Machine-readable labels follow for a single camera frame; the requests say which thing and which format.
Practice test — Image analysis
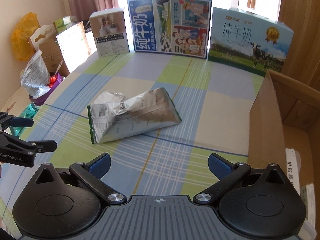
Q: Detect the white long medicine box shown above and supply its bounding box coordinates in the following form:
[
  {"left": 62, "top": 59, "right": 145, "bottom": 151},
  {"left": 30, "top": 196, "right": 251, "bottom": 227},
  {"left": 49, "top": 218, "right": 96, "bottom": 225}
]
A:
[{"left": 286, "top": 148, "right": 300, "bottom": 194}]

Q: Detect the purple box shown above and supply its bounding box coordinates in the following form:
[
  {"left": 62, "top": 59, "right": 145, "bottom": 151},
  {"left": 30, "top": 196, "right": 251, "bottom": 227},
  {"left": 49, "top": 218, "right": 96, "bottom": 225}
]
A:
[{"left": 29, "top": 73, "right": 65, "bottom": 106}]

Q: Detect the clear printed plastic bag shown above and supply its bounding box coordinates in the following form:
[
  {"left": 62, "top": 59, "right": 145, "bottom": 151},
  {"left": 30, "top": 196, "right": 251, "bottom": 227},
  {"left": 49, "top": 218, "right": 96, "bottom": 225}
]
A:
[{"left": 20, "top": 50, "right": 50, "bottom": 99}]

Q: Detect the red lollipop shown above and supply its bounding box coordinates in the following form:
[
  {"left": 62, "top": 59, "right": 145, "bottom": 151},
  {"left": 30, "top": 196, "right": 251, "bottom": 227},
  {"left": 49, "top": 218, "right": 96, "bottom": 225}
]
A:
[{"left": 49, "top": 60, "right": 63, "bottom": 88}]

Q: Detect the green white flat box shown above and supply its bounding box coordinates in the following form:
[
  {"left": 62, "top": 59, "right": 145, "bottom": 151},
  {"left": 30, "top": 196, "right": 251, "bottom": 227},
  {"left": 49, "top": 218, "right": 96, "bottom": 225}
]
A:
[{"left": 300, "top": 184, "right": 316, "bottom": 228}]

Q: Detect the silver foil bag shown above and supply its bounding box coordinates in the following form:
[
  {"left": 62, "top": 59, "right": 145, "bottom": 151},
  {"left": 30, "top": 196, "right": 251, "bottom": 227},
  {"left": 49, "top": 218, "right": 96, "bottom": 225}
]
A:
[{"left": 87, "top": 87, "right": 182, "bottom": 144}]

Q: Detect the brown cardboard box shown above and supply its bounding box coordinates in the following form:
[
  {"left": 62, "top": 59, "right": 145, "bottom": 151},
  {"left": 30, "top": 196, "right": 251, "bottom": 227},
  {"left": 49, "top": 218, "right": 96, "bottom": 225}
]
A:
[{"left": 248, "top": 70, "right": 319, "bottom": 231}]

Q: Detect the white board panel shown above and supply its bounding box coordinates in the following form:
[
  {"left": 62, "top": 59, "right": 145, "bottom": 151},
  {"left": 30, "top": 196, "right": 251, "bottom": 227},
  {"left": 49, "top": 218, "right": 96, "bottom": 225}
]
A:
[{"left": 56, "top": 22, "right": 91, "bottom": 73}]

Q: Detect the yellow plastic bag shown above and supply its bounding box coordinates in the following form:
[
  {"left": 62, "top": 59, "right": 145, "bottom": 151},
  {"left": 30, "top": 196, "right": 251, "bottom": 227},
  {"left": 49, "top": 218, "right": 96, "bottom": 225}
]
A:
[{"left": 11, "top": 12, "right": 40, "bottom": 61}]

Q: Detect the checkered tablecloth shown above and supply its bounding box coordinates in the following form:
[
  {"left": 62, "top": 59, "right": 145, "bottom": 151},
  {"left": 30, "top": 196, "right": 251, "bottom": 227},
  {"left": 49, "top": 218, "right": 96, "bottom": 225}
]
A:
[{"left": 0, "top": 51, "right": 267, "bottom": 240}]

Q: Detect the white humidifier product box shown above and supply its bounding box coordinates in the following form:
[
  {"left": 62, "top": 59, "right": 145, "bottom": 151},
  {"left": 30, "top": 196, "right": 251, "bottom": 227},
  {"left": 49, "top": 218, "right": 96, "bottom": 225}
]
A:
[{"left": 89, "top": 8, "right": 130, "bottom": 57}]

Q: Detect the green pasture milk carton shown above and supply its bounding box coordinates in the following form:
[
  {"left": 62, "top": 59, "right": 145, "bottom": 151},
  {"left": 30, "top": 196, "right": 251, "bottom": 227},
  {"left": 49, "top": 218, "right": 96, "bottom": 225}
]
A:
[{"left": 208, "top": 7, "right": 294, "bottom": 76}]

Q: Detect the blue cartoon milk carton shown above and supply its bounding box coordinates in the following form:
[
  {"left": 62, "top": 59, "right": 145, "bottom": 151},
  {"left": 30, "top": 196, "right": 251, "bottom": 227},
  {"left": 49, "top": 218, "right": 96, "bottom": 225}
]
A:
[{"left": 127, "top": 0, "right": 212, "bottom": 59}]

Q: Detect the brown curtain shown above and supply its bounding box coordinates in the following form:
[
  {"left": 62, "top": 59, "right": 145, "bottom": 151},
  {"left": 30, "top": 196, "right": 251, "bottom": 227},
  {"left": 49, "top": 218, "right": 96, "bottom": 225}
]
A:
[{"left": 279, "top": 0, "right": 319, "bottom": 90}]

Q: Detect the brown box with white handle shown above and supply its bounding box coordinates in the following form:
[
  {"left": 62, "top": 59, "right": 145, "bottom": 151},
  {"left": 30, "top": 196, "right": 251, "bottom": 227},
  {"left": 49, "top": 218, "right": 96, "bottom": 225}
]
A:
[{"left": 28, "top": 24, "right": 70, "bottom": 77}]

